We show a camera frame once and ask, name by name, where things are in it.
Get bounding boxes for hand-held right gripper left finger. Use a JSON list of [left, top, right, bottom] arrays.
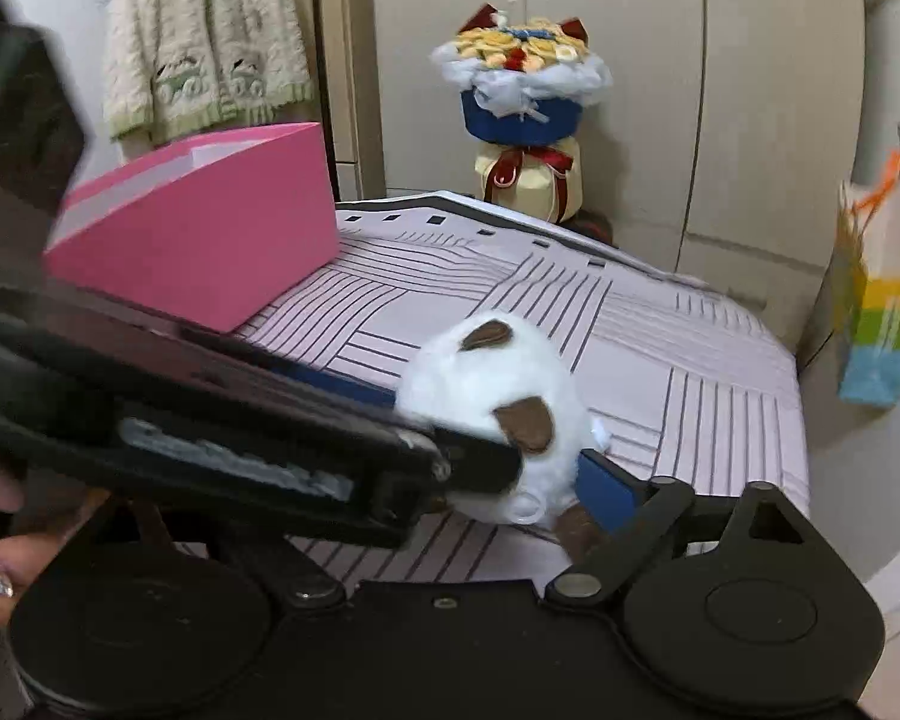
[[217, 525, 347, 610]]

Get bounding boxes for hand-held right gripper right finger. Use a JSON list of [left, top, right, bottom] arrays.
[[541, 448, 815, 608]]

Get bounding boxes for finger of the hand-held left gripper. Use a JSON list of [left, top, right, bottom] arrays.
[[412, 424, 524, 500], [186, 328, 400, 411]]

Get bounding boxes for white plush toy brown ears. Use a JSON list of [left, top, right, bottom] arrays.
[[394, 315, 616, 563]]

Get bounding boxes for pink cardboard box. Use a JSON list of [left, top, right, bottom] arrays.
[[43, 122, 340, 335]]

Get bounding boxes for person's left hand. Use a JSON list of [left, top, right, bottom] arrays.
[[0, 454, 113, 627]]

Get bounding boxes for striped tablecloth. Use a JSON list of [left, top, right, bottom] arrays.
[[172, 191, 811, 586]]

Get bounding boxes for white refrigerator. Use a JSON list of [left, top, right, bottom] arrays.
[[795, 0, 900, 616]]

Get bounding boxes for colourful striped gift bag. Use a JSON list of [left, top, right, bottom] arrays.
[[825, 150, 900, 410]]

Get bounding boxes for flower bouquet blue wrap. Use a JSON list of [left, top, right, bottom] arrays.
[[429, 4, 612, 224]]

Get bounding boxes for fluffy white green cardigan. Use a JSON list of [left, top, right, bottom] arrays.
[[103, 0, 316, 147]]

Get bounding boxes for beige wardrobe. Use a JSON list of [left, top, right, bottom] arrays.
[[311, 0, 867, 293]]

